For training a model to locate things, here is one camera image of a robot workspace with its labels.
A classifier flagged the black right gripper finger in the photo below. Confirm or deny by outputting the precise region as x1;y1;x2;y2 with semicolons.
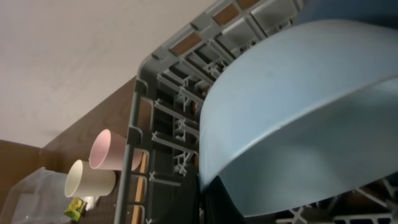
202;176;247;224

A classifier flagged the wooden chopstick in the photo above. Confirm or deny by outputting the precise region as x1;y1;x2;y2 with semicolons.
132;154;147;224

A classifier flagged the pink cup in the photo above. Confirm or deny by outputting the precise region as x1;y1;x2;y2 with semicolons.
89;129;127;170

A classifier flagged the white tissue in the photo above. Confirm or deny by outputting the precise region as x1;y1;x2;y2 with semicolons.
82;196;100;211

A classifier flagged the light blue bowl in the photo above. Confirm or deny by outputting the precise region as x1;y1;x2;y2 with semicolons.
199;20;397;217

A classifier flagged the cream cup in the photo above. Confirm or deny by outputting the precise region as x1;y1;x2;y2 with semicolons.
64;160;116;198

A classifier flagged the yellow green snack wrapper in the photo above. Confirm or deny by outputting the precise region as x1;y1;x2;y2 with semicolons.
63;197;86;222

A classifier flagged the dark blue plate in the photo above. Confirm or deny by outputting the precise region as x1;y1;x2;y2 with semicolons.
295;0;397;29

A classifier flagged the grey dishwasher rack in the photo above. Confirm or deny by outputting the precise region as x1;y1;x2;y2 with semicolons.
114;1;397;223

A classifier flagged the clear plastic bin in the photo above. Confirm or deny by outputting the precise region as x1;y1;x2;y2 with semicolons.
1;167;72;223

